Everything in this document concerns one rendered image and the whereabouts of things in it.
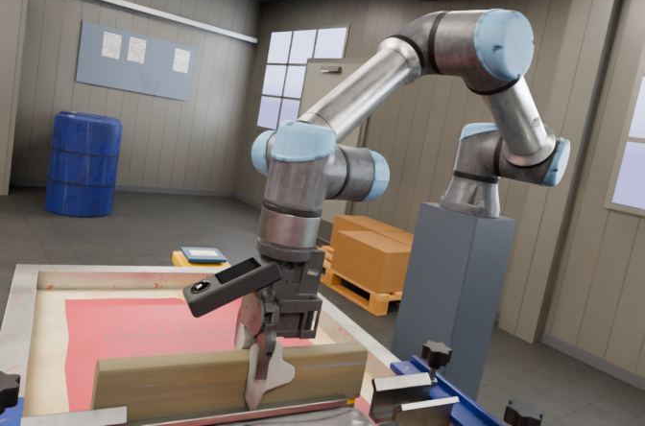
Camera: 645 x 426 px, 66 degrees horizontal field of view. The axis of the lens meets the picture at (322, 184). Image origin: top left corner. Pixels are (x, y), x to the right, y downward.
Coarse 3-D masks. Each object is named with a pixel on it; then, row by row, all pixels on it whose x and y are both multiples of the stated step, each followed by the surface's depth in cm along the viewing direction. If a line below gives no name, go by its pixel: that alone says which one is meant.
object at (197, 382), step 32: (224, 352) 63; (288, 352) 66; (320, 352) 67; (352, 352) 70; (96, 384) 54; (128, 384) 56; (160, 384) 57; (192, 384) 59; (224, 384) 61; (288, 384) 66; (320, 384) 68; (352, 384) 71; (128, 416) 56
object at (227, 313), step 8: (184, 304) 100; (232, 304) 104; (240, 304) 105; (184, 312) 96; (216, 312) 99; (224, 312) 99; (232, 312) 100; (192, 320) 93; (200, 320) 94; (208, 320) 94; (216, 320) 95; (224, 320) 95; (232, 320) 96; (288, 344) 90; (296, 344) 91; (304, 344) 91; (312, 344) 92; (360, 400) 76; (360, 408) 74; (368, 408) 74; (368, 416) 72; (376, 424) 70
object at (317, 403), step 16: (304, 400) 67; (320, 400) 68; (336, 400) 68; (160, 416) 58; (176, 416) 59; (192, 416) 59; (208, 416) 60; (224, 416) 61; (240, 416) 62; (256, 416) 63
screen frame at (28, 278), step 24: (24, 264) 96; (24, 288) 85; (48, 288) 96; (72, 288) 98; (96, 288) 100; (120, 288) 102; (144, 288) 104; (168, 288) 106; (24, 312) 77; (336, 312) 100; (0, 336) 69; (24, 336) 70; (336, 336) 95; (360, 336) 90; (0, 360) 63; (24, 360) 64; (384, 360) 82; (24, 384) 59
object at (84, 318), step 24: (72, 312) 88; (96, 312) 90; (120, 312) 91; (144, 312) 93; (168, 312) 95; (72, 336) 80; (96, 336) 81; (72, 360) 73; (96, 360) 74; (72, 384) 67; (72, 408) 62
